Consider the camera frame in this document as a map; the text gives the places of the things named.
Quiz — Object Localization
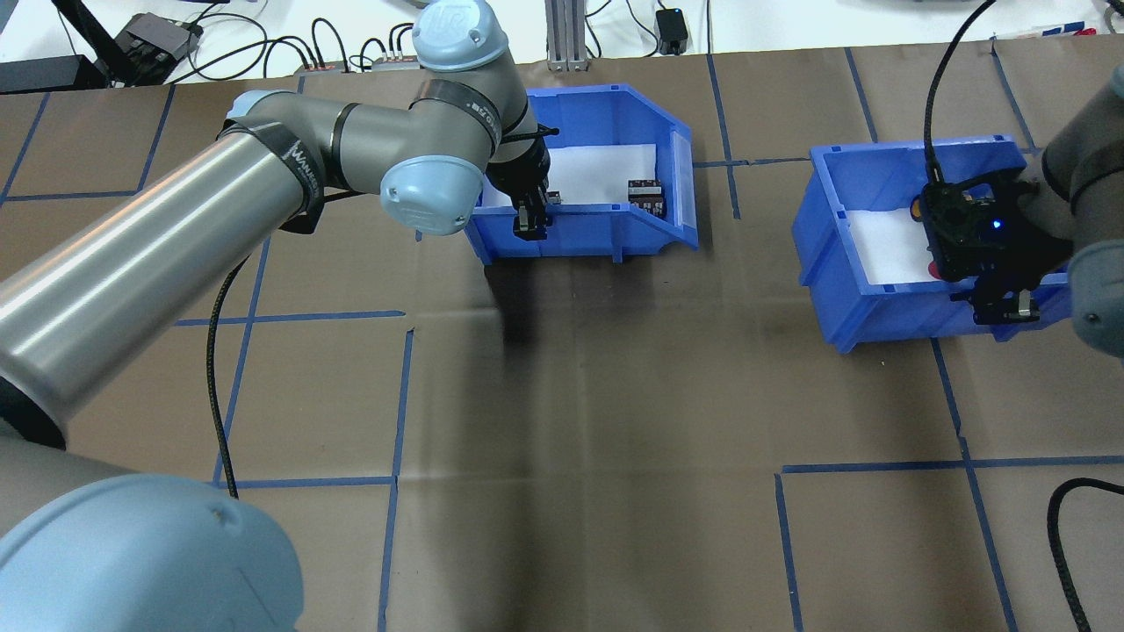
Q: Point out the blue plastic storage bin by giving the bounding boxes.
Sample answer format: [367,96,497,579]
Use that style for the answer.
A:
[463,83,701,267]
[792,134,1074,355]

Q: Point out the dark grey docking box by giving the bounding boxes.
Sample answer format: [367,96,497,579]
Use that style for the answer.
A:
[114,13,203,62]

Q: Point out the white foam pad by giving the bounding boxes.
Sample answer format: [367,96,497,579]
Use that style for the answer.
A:
[843,206,945,286]
[486,143,659,210]

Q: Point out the small black power plug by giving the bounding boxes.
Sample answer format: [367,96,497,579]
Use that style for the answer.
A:
[656,8,690,56]

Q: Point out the black flat panel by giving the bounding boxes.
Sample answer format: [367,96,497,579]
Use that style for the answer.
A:
[0,54,111,95]

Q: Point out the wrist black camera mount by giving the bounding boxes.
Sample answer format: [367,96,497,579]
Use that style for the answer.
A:
[918,171,1037,282]

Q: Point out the tall aluminium camera post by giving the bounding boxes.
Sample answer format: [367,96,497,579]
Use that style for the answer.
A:
[545,0,587,73]

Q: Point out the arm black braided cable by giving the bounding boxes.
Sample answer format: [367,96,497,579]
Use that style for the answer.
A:
[205,189,330,501]
[922,0,1124,632]

